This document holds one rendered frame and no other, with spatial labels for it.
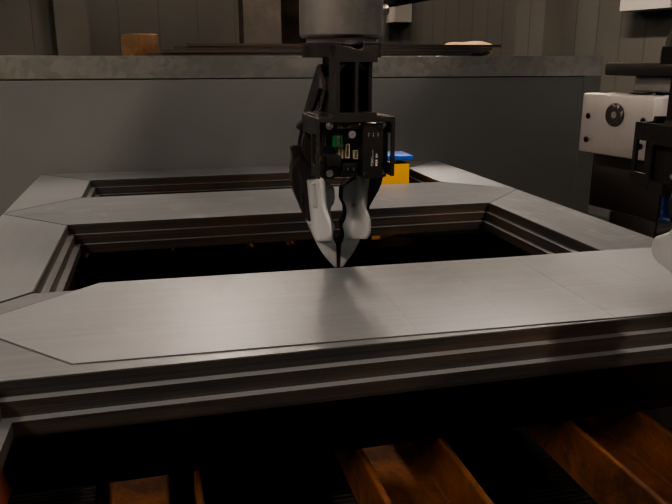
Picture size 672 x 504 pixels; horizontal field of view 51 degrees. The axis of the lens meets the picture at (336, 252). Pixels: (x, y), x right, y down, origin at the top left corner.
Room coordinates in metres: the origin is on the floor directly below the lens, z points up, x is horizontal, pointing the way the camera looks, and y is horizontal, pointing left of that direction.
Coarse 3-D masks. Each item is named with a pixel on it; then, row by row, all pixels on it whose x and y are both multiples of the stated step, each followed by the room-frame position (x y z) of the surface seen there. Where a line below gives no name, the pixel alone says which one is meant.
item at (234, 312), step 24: (216, 288) 0.59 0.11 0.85; (240, 288) 0.59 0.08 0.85; (264, 288) 0.59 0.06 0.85; (216, 312) 0.53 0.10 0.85; (240, 312) 0.53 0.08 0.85; (264, 312) 0.53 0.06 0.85; (288, 312) 0.53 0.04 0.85; (216, 336) 0.48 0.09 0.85; (240, 336) 0.48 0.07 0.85; (264, 336) 0.48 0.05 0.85; (288, 336) 0.48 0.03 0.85
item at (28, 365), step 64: (128, 192) 1.17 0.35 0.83; (192, 192) 1.19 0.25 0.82; (64, 256) 0.73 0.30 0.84; (640, 320) 0.52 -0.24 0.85; (0, 384) 0.41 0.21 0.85; (64, 384) 0.41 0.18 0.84; (128, 384) 0.42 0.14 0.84; (192, 384) 0.43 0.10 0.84; (256, 384) 0.44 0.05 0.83; (320, 384) 0.45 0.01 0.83; (384, 384) 0.45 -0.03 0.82; (448, 384) 0.46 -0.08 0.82; (0, 448) 0.36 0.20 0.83
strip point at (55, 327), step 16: (96, 288) 0.59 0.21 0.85; (32, 304) 0.55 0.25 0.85; (48, 304) 0.55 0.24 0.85; (64, 304) 0.55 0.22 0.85; (80, 304) 0.55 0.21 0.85; (0, 320) 0.51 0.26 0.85; (16, 320) 0.51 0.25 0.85; (32, 320) 0.51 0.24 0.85; (48, 320) 0.51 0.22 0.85; (64, 320) 0.51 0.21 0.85; (80, 320) 0.51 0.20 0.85; (0, 336) 0.48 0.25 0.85; (16, 336) 0.48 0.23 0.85; (32, 336) 0.48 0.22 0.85; (48, 336) 0.48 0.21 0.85; (64, 336) 0.48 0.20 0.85; (80, 336) 0.48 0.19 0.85; (48, 352) 0.45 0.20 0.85; (64, 352) 0.45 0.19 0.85
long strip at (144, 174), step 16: (432, 160) 1.40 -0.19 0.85; (64, 176) 1.20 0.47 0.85; (80, 176) 1.20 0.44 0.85; (96, 176) 1.20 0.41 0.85; (112, 176) 1.20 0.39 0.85; (128, 176) 1.20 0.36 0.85; (144, 176) 1.20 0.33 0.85; (160, 176) 1.20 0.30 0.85; (176, 176) 1.20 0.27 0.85; (192, 176) 1.20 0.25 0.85
